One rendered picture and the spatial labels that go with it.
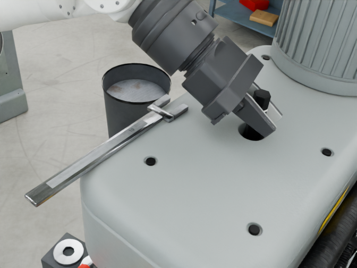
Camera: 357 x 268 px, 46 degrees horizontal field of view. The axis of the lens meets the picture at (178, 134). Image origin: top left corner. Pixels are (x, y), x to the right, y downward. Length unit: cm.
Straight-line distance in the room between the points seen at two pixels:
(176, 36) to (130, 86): 257
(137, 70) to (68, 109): 85
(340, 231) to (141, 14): 37
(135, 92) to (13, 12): 244
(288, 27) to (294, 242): 35
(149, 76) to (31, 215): 125
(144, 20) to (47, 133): 300
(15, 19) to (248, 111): 32
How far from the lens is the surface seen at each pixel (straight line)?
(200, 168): 50
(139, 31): 51
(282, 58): 70
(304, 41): 66
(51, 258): 139
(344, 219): 62
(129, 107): 273
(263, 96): 53
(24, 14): 58
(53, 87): 396
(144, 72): 310
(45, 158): 326
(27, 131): 351
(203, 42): 51
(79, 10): 59
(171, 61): 50
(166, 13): 50
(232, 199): 47
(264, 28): 474
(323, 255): 57
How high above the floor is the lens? 224
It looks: 41 degrees down
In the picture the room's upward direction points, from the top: 6 degrees clockwise
